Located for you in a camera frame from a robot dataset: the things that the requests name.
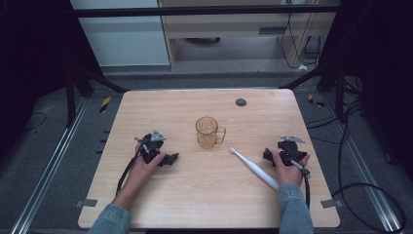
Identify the grey table bracket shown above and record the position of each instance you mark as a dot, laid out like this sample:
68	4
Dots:
86	203
331	203

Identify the person's left hand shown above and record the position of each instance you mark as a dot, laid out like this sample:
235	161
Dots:
142	172

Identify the black metal stand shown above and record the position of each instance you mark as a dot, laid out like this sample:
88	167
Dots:
81	81
328	78

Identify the person's right hand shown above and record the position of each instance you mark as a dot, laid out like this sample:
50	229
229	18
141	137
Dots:
288	174

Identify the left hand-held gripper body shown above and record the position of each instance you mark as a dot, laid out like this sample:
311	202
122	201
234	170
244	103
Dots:
150	146

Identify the white cabinet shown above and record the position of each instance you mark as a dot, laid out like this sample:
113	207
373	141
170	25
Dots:
123	39

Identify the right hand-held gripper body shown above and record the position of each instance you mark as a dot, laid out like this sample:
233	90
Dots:
290	150

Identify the grey round table grommet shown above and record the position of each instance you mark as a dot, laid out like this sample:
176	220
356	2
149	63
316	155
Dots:
241	102

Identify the white electric toothbrush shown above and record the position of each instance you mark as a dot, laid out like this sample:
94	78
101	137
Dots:
256	169

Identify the yellow black tape strip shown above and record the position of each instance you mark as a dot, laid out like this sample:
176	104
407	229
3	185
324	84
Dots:
315	101
105	104

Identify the aluminium floor rail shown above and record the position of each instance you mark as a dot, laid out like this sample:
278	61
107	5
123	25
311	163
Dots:
363	165
48	172

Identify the black horizontal frame bar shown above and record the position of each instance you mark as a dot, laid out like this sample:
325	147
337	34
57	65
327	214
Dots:
195	11

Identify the light wooden desk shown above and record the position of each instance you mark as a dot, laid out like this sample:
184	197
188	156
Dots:
233	26

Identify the white plug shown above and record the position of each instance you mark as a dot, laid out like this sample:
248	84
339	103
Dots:
302	67

